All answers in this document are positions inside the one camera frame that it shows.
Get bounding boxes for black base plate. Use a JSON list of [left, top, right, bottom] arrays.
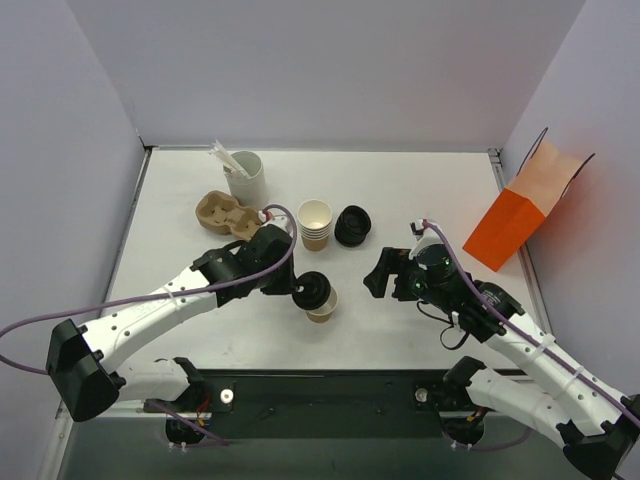
[[164, 368, 504, 446]]

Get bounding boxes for single brown paper cup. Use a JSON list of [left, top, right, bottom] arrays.
[[306, 288, 338, 324]]

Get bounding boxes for stack of brown paper cups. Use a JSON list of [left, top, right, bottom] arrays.
[[297, 199, 333, 252]]

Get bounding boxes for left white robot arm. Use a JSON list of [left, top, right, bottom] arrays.
[[46, 223, 295, 422]]

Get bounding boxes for white wrapped stirrers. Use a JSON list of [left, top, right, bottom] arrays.
[[210, 140, 250, 179]]

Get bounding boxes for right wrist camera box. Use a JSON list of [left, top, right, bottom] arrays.
[[410, 218, 441, 254]]

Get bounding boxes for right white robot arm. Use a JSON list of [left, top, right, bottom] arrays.
[[363, 237, 639, 479]]

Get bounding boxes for white cylindrical holder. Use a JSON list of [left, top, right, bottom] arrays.
[[223, 151, 268, 208]]

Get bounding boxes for orange paper takeout bag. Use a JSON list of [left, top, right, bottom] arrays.
[[463, 129, 595, 272]]

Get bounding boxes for brown pulp cup carrier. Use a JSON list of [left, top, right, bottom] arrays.
[[195, 190, 262, 241]]

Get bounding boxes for black plastic cup lid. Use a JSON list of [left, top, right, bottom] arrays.
[[292, 271, 331, 311]]

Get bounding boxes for stack of black cup lids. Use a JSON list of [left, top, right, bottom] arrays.
[[334, 205, 372, 247]]

